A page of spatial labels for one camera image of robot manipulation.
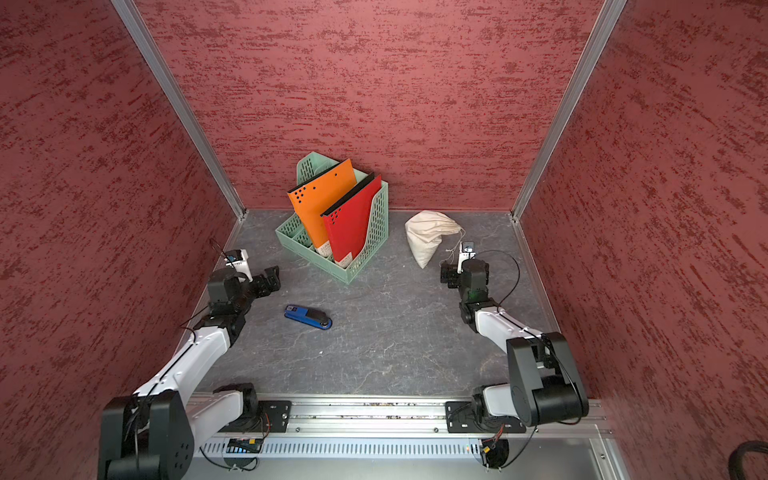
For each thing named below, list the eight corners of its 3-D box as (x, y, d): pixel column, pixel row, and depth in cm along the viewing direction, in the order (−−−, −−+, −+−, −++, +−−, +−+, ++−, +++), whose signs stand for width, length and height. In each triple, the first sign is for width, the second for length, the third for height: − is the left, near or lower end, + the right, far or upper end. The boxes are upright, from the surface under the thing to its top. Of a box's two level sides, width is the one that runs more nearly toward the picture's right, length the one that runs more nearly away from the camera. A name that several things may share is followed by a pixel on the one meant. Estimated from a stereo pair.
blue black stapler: (285, 318, 93) (282, 312, 90) (292, 306, 96) (289, 301, 93) (328, 332, 90) (326, 327, 87) (334, 320, 93) (332, 314, 90)
